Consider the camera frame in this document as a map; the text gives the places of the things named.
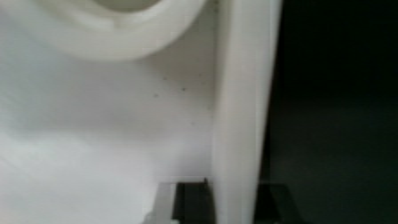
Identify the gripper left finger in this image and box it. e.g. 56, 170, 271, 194
145, 178, 212, 224

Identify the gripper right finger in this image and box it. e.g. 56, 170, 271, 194
253, 184, 301, 224

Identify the white square tabletop part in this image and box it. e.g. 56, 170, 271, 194
0, 0, 284, 224

